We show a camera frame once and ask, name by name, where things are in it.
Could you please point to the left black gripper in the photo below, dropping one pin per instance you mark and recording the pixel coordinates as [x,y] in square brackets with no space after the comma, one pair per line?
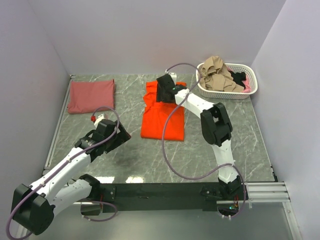
[119,135]

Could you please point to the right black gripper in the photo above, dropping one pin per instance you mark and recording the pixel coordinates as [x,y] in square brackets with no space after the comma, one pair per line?
[163,93]

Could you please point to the orange t-shirt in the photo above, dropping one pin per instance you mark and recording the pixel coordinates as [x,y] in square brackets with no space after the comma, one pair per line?
[156,114]

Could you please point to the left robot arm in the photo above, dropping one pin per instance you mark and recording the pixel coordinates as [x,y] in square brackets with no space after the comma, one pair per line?
[36,205]

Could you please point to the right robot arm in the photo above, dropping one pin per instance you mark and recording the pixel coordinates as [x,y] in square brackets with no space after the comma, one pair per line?
[216,129]

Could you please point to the folded pink t-shirt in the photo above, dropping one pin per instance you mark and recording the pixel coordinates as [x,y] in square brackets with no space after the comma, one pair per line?
[86,97]

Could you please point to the beige crumpled t-shirt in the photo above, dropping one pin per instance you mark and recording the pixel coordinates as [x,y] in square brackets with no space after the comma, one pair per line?
[214,76]

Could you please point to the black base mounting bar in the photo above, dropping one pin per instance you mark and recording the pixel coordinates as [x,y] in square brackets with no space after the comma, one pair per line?
[164,196]

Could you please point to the black garment in basket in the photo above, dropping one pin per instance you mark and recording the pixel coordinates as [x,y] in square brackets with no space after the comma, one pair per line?
[239,78]

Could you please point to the pink garment in basket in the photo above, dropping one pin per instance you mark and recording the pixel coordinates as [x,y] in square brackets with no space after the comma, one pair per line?
[247,88]

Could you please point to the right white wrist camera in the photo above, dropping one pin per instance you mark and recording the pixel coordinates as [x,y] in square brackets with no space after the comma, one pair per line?
[173,75]

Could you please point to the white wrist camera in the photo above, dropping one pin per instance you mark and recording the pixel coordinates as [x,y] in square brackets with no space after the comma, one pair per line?
[97,119]
[173,75]

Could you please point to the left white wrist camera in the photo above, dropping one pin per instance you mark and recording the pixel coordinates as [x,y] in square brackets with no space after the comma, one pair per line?
[97,119]

